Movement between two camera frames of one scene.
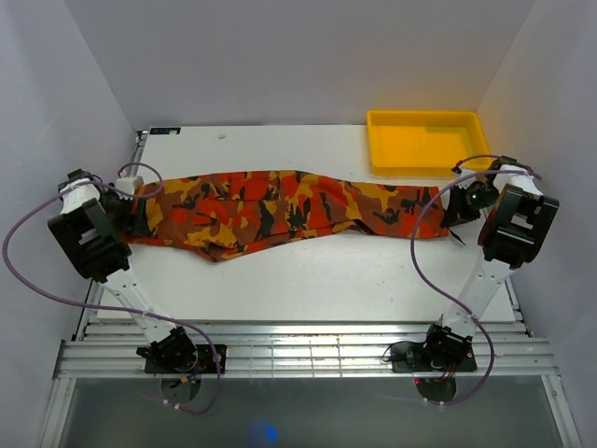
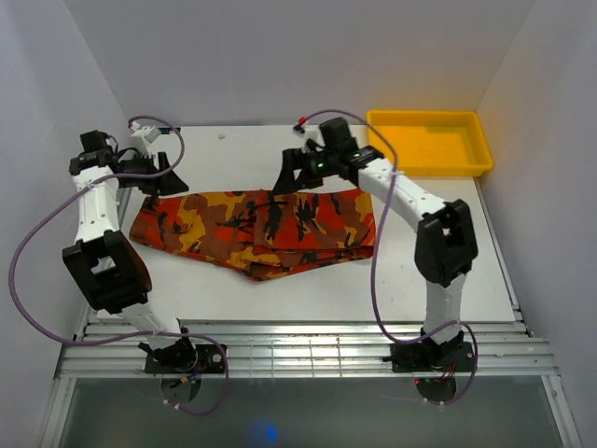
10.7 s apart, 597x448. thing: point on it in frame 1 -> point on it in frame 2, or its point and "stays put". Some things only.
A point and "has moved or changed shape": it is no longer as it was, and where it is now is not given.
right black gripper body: [468, 203] -> [315, 164]
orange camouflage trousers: [210, 216] has moved or changed shape
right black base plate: [412, 357] stays put
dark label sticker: [164, 131] stays put
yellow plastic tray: [423, 144] stays put
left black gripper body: [120, 211] -> [142, 165]
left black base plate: [205, 362] stays put
